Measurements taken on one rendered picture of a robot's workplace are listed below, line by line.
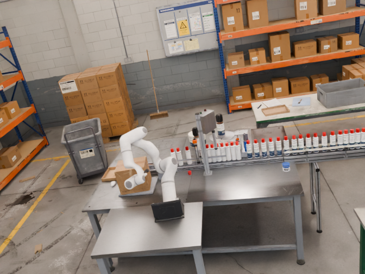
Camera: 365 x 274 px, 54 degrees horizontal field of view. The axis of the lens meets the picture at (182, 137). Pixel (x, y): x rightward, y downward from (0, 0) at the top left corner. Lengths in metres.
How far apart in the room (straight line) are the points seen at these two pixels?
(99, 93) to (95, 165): 1.64
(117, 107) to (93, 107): 0.45
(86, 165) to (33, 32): 3.90
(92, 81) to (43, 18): 2.29
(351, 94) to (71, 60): 5.90
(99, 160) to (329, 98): 3.52
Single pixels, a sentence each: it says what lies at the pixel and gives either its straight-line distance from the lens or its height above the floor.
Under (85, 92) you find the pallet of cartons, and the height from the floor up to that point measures 1.11.
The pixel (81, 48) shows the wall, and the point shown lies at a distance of 8.37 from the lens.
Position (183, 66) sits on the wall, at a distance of 8.03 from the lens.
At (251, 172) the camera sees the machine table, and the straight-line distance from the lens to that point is 3.65.
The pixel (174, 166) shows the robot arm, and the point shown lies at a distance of 3.20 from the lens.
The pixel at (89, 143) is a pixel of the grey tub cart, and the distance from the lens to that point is 5.69.
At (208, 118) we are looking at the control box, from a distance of 3.47.
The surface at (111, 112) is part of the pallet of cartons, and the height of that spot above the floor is 0.63.
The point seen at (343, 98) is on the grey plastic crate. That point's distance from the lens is 5.11.
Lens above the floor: 2.70
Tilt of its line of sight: 24 degrees down
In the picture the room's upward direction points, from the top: 11 degrees counter-clockwise
